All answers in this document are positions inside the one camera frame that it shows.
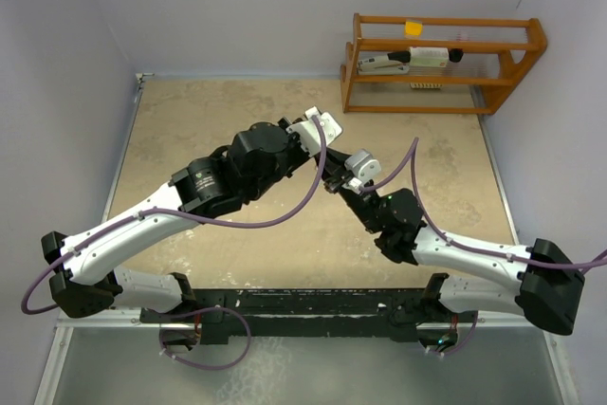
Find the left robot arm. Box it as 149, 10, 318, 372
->
42, 113, 342, 322

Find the base left purple cable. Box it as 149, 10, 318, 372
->
158, 304, 252, 371

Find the black round object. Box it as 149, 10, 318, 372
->
449, 48, 464, 63

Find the yellow sticky block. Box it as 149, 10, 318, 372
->
404, 21, 424, 39

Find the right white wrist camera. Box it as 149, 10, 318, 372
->
343, 149, 381, 193

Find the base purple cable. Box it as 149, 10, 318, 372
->
158, 304, 252, 371
425, 304, 480, 359

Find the staples strip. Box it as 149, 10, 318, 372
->
410, 83, 443, 90

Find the base right purple cable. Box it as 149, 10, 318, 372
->
425, 304, 480, 359

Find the black base frame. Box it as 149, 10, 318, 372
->
140, 273, 475, 345

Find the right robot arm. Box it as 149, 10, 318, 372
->
323, 177, 585, 336

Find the white green box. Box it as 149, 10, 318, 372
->
409, 46, 449, 68

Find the wooden shelf rack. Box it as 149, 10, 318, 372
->
340, 13, 548, 115

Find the white stapler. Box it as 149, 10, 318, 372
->
357, 50, 411, 76

